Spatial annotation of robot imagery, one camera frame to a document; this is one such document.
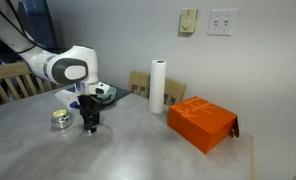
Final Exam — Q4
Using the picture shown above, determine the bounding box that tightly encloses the wooden chair with grey seat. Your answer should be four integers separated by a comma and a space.
0, 61, 64, 104

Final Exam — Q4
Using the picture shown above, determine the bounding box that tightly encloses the white paper towel roll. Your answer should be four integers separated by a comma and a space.
148, 59, 167, 114

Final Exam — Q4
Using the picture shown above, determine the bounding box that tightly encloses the dark blue cloth placemat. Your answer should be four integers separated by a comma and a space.
67, 84, 132, 112

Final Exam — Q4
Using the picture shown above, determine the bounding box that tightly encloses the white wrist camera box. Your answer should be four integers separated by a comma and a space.
54, 81, 112, 110

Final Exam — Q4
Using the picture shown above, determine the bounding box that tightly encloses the orange cardboard box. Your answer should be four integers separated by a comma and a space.
167, 95, 241, 155

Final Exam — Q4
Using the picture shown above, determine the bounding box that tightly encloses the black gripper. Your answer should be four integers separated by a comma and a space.
77, 94, 103, 133

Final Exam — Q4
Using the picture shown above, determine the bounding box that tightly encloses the wooden chair with slatted back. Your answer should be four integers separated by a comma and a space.
127, 70, 188, 107

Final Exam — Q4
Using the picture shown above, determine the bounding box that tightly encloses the teal bowl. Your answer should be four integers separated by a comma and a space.
97, 86, 118, 103

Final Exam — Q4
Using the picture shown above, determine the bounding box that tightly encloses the white light switch plate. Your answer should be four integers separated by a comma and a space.
206, 8, 239, 37

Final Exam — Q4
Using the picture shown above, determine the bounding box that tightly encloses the silver container with yellow candle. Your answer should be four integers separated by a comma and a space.
50, 108, 74, 130

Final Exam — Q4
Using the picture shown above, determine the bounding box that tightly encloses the dark flat screen panel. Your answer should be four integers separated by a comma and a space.
17, 0, 60, 54

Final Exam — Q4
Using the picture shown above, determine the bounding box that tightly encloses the beige wall thermostat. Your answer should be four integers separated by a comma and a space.
179, 7, 199, 34

